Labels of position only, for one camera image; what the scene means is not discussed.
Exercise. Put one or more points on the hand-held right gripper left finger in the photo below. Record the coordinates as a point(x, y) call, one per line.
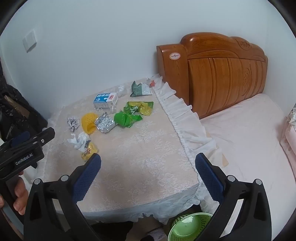
point(86, 176)

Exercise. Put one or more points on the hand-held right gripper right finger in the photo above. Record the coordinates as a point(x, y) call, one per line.
point(209, 176)

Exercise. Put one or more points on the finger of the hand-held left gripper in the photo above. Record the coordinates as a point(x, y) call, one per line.
point(20, 138)
point(44, 136)

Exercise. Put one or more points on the silver blister pack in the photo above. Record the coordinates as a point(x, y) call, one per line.
point(105, 122)

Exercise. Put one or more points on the green plastic basket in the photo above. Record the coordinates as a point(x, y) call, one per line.
point(185, 228)

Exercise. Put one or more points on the person's left hand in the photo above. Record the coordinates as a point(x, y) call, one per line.
point(21, 197)

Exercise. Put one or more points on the yellow snack wrapper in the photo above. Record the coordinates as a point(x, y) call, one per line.
point(89, 151)

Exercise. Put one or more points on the grey crumpled paper ball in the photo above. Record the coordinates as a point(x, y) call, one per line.
point(74, 124)

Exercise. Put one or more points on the white crumpled tissue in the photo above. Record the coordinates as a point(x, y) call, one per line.
point(79, 140)

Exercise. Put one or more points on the yellow foam fruit net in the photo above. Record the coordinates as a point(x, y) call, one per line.
point(89, 122)

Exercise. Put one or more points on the white lace tablecloth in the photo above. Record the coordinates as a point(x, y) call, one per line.
point(143, 157)

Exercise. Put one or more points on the crumpled green wrapper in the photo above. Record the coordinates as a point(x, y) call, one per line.
point(126, 118)

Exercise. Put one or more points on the blue and white milk carton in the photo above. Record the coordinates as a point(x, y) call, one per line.
point(105, 100)

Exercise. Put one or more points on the green and yellow snack packet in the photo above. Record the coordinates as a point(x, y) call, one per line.
point(138, 108)

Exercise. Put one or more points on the pink folded blanket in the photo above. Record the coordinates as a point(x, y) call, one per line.
point(290, 139)

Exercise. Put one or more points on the clear plastic wrapper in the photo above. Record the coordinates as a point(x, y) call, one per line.
point(121, 90)

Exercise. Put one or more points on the wooden bed headboard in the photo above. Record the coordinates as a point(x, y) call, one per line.
point(219, 78)

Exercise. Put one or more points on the green and white packet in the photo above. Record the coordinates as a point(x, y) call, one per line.
point(140, 90)

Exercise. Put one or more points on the small red wrapper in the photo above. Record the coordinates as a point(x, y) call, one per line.
point(152, 83)

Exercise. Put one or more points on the white wall switch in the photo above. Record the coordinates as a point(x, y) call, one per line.
point(29, 40)

